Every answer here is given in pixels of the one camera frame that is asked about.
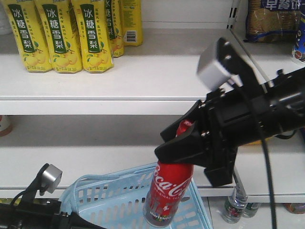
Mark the yellow pear drink bottle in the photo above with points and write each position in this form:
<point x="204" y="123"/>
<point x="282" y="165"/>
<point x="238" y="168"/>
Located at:
<point x="29" y="34"/>
<point x="96" y="49"/>
<point x="60" y="26"/>

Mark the red aluminium coke bottle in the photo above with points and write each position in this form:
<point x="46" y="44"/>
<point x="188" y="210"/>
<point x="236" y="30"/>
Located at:
<point x="169" y="184"/>

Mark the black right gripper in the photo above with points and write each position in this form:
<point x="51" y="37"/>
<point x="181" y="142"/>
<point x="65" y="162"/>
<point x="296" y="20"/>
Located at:
<point x="228" y="126"/>

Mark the small clear water bottle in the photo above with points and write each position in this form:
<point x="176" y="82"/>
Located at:
<point x="234" y="206"/>

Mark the blue breakfast biscuit bag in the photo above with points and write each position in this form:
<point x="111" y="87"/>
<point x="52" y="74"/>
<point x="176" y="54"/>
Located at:
<point x="271" y="21"/>

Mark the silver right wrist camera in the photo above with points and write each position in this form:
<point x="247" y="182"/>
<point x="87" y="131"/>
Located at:
<point x="211" y="70"/>

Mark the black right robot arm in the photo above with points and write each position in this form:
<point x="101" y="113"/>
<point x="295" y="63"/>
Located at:
<point x="280" y="103"/>

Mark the blue white snack cup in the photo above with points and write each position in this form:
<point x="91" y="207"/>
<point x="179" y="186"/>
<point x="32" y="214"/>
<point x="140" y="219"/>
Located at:
<point x="298" y="51"/>

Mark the small green water bottle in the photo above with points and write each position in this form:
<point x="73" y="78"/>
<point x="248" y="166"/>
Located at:
<point x="251" y="209"/>

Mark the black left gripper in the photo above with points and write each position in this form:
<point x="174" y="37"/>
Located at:
<point x="35" y="216"/>

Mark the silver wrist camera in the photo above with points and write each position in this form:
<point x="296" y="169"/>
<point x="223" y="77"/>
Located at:
<point x="50" y="179"/>
<point x="211" y="70"/>

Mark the light blue plastic basket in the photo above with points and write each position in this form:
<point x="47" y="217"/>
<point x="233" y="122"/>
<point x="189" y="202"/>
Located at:
<point x="116" y="200"/>

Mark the white metal shelf unit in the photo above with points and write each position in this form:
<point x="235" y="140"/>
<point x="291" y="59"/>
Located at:
<point x="90" y="123"/>

